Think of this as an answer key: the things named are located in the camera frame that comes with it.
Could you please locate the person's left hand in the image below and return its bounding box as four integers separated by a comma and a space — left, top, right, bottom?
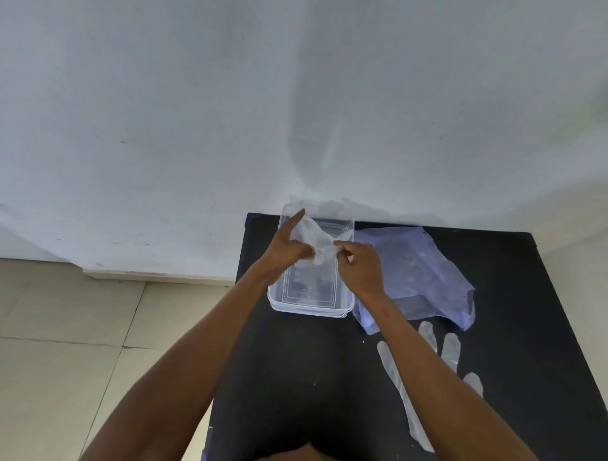
258, 209, 316, 282

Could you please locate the person's right hand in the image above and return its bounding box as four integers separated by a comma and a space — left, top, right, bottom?
332, 240, 388, 306

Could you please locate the clear plastic glove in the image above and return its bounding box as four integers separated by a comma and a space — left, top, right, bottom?
290, 215, 355, 269
377, 321, 484, 453

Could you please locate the person's left forearm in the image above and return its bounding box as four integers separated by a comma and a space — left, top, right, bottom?
78, 260, 286, 461

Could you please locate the person's right forearm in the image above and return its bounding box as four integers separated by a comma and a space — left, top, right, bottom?
355, 292, 540, 461

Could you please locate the clear plastic container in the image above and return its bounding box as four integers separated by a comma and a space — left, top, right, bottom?
267, 203, 356, 319

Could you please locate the pale blue plastic bag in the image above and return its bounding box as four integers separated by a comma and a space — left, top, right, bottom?
351, 226, 476, 336

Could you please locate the flat clear plastic glove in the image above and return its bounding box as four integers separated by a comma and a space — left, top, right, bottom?
377, 321, 484, 453

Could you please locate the white baseboard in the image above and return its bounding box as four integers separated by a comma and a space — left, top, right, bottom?
83, 269, 237, 287

